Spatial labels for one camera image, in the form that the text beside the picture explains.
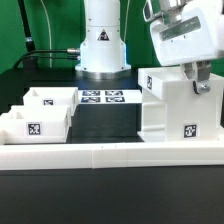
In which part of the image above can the white cable on wall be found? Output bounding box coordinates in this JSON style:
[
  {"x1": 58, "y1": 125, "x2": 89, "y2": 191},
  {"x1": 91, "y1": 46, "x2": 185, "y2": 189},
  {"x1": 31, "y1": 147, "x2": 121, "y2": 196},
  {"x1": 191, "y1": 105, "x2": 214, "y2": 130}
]
[{"x1": 39, "y1": 0, "x2": 54, "y2": 69}]

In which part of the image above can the white fiducial marker sheet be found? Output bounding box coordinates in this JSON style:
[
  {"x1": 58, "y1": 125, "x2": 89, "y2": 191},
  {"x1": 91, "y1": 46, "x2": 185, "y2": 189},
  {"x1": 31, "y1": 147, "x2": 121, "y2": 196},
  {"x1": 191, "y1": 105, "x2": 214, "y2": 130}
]
[{"x1": 78, "y1": 90, "x2": 142, "y2": 104}]

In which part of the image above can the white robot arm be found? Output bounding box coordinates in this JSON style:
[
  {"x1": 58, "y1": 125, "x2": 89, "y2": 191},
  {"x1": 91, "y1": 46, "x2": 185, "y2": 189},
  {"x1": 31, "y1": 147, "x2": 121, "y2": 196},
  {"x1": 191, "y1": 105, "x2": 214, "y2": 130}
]
[{"x1": 76, "y1": 0, "x2": 224, "y2": 94}]

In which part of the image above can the black pole with clamp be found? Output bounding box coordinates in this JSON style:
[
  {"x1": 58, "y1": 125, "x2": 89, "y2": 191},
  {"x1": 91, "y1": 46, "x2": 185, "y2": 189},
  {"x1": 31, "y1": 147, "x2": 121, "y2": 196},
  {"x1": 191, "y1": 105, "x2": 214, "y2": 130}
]
[{"x1": 18, "y1": 0, "x2": 38, "y2": 70}]

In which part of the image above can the white drawer cabinet frame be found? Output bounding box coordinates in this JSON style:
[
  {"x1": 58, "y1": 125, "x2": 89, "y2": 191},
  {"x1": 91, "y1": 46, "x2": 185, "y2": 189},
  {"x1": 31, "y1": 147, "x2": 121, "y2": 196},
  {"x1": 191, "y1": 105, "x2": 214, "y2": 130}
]
[{"x1": 138, "y1": 67, "x2": 224, "y2": 142}]

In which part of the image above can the white drawer box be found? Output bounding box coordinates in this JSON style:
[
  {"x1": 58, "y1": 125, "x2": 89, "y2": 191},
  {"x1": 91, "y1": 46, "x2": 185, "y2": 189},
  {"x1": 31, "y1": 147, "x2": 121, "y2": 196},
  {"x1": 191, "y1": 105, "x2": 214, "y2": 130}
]
[
  {"x1": 23, "y1": 87, "x2": 79, "y2": 115},
  {"x1": 0, "y1": 106, "x2": 71, "y2": 144}
]

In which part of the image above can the black cable into robot base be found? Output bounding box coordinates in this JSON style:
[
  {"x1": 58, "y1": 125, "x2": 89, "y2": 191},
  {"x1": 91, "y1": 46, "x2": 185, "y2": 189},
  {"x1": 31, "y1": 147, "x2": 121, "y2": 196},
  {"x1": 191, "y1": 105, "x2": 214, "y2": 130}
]
[{"x1": 13, "y1": 47, "x2": 82, "y2": 70}]

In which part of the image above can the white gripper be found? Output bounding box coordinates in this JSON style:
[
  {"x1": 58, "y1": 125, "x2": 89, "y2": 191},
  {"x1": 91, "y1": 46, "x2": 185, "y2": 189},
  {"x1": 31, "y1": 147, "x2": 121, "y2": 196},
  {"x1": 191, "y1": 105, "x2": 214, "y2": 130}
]
[{"x1": 143, "y1": 0, "x2": 224, "y2": 94}]

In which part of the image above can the white U-shaped border fence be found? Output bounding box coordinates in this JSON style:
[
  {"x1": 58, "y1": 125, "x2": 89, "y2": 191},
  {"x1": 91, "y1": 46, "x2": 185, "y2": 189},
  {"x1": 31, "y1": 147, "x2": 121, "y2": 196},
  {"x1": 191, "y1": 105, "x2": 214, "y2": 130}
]
[{"x1": 0, "y1": 140, "x2": 224, "y2": 170}]

